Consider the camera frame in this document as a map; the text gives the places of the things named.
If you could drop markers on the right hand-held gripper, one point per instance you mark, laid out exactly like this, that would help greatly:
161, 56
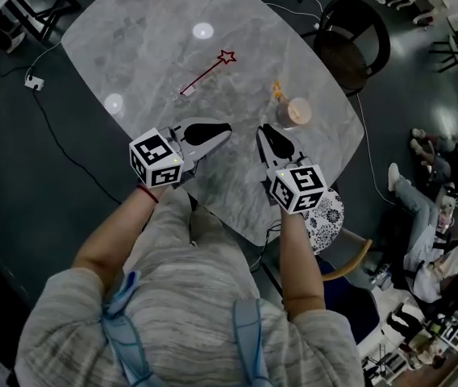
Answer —
297, 188

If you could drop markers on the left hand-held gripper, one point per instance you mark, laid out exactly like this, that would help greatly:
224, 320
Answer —
154, 159

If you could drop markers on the white ceramic cup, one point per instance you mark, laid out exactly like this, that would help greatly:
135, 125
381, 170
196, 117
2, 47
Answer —
297, 113

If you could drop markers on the star-tipped wand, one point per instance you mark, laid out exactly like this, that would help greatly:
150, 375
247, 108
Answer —
201, 78

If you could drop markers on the small orange object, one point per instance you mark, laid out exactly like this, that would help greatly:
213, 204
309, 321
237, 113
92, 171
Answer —
277, 91

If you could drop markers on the person's left forearm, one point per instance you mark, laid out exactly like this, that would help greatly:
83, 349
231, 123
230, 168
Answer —
108, 240

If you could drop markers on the person's right forearm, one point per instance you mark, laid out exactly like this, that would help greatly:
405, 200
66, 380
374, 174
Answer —
299, 264

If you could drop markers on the wooden chair with floral cushion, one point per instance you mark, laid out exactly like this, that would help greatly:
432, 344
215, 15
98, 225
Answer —
327, 224

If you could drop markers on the black wicker chair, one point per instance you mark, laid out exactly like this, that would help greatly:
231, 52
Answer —
346, 59

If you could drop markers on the person's grey striped sweater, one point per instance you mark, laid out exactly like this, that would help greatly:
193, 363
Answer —
188, 296

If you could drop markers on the dark blue chair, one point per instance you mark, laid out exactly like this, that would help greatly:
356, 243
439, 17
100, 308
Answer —
354, 309

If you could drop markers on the white power strip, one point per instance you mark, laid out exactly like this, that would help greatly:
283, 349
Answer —
34, 83

